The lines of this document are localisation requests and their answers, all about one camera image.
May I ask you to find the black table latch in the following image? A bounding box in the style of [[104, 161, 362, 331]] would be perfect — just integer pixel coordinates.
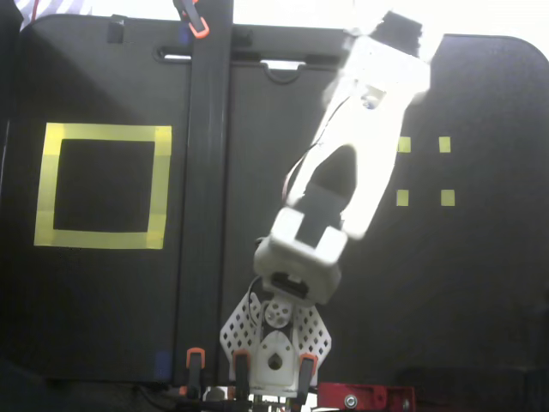
[[106, 14, 126, 45]]

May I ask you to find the orange black spring clamp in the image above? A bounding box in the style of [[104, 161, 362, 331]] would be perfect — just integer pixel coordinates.
[[232, 348, 252, 400], [172, 0, 211, 40], [184, 347, 207, 400], [299, 354, 318, 404]]

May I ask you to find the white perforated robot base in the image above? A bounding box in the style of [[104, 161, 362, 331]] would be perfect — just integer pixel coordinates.
[[220, 291, 334, 395]]

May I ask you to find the black flat table strip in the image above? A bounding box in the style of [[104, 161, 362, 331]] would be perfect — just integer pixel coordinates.
[[173, 0, 235, 387]]

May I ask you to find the red metal screw clamp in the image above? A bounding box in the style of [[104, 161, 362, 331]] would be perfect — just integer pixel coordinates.
[[317, 381, 417, 412]]

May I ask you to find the yellow tape square outline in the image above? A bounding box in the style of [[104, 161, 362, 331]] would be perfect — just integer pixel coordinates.
[[33, 122, 173, 251]]

